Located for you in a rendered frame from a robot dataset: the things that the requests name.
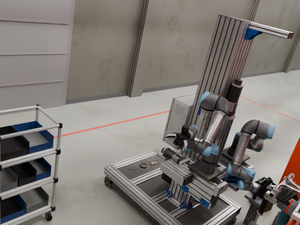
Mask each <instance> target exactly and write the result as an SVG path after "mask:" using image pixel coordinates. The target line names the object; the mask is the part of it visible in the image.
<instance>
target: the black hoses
mask: <svg viewBox="0 0 300 225"><path fill-rule="evenodd" d="M292 198H293V199H294V200H296V201H298V200H299V197H298V196H297V193H295V192H294V190H291V189H289V188H287V187H285V188H284V189H283V190H282V191H281V192H280V193H279V195H278V196H277V197H276V199H277V200H278V201H280V202H282V203H283V204H285V205H286V206H288V205H289V204H290V202H289V200H290V199H292Z"/></svg>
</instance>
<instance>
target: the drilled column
mask: <svg viewBox="0 0 300 225"><path fill-rule="evenodd" d="M258 209H259V206H257V205H256V204H254V203H253V202H251V205H250V207H249V210H248V212H247V214H246V217H245V219H244V221H243V223H244V224H245V225H248V224H249V223H250V222H251V221H254V222H255V223H256V222H257V220H258V217H259V215H258V214H257V211H258Z"/></svg>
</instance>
